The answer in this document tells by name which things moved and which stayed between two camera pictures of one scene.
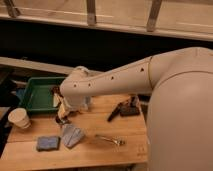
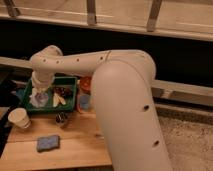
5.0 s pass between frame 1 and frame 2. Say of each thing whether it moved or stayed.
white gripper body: moved
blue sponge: stayed
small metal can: stayed
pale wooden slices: stayed
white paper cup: stayed
